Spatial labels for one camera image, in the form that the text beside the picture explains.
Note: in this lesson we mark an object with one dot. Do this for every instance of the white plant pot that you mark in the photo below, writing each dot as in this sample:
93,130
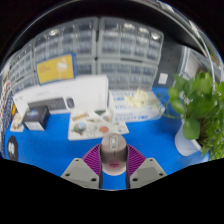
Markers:
186,145

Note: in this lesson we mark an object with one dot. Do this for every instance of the cream disposable gloves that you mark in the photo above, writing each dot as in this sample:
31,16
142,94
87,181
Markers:
139,98

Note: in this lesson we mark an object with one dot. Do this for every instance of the dark grey drawer cabinet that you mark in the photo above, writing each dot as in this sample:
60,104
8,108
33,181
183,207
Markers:
170,56

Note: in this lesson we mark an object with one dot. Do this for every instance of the beige computer mouse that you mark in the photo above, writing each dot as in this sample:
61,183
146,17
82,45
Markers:
114,153

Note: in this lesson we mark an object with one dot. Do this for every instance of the red blue checked cloth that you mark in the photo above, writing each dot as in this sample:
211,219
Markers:
5,96

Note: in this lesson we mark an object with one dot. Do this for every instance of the white blue glove box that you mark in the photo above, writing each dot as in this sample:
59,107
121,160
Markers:
133,111

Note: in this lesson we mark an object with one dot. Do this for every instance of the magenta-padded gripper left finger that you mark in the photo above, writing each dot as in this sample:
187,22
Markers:
81,171

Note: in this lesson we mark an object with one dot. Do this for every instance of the cartoon animal sticker sheet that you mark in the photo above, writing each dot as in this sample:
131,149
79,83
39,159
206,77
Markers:
90,126

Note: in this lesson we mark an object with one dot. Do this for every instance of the white keyboard packaging box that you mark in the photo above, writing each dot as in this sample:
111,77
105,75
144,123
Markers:
83,90

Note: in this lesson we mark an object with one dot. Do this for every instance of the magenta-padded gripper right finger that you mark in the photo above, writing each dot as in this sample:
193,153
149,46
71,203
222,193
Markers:
146,171

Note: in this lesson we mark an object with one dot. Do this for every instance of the yellow and blue box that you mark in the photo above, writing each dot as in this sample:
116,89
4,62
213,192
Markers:
55,68

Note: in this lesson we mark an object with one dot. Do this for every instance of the small black product box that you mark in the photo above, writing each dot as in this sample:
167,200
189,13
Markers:
35,118

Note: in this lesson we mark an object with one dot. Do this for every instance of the green leafy plant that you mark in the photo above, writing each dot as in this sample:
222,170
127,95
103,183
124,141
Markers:
200,106

